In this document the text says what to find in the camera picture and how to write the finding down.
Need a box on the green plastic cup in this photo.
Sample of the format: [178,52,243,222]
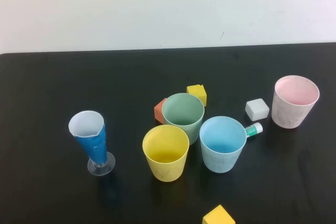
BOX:
[161,92,205,146]

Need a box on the yellow plastic cup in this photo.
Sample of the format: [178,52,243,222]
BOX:
[142,124,190,183]

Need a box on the light blue plastic cup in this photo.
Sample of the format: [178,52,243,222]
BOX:
[199,115,248,174]

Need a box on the pink plastic cup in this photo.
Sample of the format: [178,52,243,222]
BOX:
[271,75,320,130]

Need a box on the orange foam cube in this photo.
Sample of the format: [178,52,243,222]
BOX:
[153,97,169,125]

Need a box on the notched yellow foam cube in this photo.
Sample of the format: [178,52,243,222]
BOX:
[186,84,207,108]

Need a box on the blue conical measuring glass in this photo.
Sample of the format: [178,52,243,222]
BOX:
[68,110,116,177]

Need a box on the white foam cube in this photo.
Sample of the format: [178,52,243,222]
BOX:
[245,98,270,122]

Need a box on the white green glue stick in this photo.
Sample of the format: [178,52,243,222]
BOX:
[244,122,264,138]

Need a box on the plain yellow foam cube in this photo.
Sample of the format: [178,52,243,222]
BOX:
[202,204,236,224]

